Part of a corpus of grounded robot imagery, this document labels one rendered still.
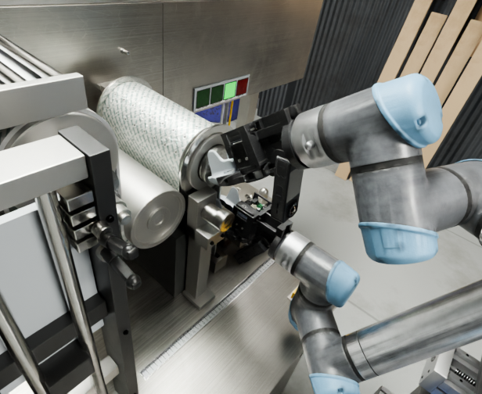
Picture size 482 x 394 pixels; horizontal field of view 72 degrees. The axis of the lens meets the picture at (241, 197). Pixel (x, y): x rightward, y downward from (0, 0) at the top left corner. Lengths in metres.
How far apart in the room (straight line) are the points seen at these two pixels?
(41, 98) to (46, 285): 0.18
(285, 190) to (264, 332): 0.42
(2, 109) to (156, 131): 0.32
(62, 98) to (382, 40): 3.07
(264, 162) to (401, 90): 0.20
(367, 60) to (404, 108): 3.00
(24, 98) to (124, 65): 0.50
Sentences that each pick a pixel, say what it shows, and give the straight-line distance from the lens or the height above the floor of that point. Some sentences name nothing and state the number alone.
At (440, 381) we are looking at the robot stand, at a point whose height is 0.75.
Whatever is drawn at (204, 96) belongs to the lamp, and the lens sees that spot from 1.05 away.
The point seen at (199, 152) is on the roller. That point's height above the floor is 1.29.
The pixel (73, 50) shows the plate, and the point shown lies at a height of 1.36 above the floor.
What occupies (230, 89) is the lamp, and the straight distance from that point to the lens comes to 1.13.
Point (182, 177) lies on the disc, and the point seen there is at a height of 1.25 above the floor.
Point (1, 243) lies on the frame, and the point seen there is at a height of 1.36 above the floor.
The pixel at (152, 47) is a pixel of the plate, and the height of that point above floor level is 1.35.
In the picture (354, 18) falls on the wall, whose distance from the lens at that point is 3.38.
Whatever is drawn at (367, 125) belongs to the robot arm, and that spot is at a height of 1.45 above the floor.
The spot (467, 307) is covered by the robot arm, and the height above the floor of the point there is 1.21.
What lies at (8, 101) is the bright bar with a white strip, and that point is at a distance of 0.36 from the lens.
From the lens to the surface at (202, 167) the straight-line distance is 0.59.
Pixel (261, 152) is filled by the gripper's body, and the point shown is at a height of 1.35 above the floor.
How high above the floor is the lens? 1.59
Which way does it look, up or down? 38 degrees down
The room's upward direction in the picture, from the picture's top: 10 degrees clockwise
